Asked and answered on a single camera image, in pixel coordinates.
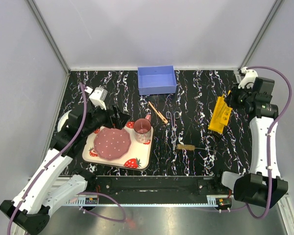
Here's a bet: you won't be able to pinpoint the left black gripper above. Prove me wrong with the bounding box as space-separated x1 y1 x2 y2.
82 101 131 137

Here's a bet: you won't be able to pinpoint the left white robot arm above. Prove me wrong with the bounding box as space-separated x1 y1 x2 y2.
0 105 131 235

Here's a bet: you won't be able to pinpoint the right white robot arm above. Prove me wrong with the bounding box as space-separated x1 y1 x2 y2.
212 77 288 209

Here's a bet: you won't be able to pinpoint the yellow test tube rack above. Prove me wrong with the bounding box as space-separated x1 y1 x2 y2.
208 94 233 135

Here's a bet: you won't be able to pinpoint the pink enamel mug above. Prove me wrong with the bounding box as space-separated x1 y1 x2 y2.
133 115 152 143

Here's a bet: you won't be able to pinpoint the pink dotted plate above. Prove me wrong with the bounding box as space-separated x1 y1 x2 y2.
94 128 131 161

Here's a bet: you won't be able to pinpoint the strawberry pattern tray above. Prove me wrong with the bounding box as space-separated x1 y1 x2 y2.
82 121 151 170

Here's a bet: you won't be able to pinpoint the wooden test tube clamp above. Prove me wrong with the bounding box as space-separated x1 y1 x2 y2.
148 101 168 125

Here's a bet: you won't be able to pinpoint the metal crucible tongs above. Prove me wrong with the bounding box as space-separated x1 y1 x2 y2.
166 111 180 151

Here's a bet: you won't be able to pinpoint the white paper plate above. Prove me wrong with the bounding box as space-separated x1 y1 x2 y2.
57 110 71 132

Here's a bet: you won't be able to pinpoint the blue plastic box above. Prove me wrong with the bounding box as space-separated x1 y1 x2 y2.
137 66 177 95

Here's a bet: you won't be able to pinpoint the test tube brush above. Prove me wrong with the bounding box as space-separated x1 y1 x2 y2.
175 144 217 153

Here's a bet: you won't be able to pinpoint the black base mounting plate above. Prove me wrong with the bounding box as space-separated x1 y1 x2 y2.
85 176 234 195

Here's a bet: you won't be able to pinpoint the left power connector box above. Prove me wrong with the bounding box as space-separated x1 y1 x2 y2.
85 196 98 206

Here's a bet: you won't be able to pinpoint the power connector box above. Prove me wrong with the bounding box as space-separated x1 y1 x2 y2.
85 196 98 206
217 198 232 208

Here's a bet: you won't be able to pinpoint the right power connector box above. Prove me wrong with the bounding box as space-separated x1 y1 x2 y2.
217 198 232 208

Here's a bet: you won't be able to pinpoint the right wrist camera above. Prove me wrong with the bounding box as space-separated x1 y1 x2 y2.
238 67 258 89

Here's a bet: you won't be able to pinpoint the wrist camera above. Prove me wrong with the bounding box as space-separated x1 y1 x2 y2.
85 86 108 110
238 67 258 89

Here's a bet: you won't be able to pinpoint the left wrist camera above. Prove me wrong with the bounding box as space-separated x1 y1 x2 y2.
85 86 108 110

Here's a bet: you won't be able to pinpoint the black wire ring stand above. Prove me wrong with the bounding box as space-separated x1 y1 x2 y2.
204 130 223 150

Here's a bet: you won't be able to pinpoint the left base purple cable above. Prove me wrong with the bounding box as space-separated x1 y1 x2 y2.
75 192 127 223

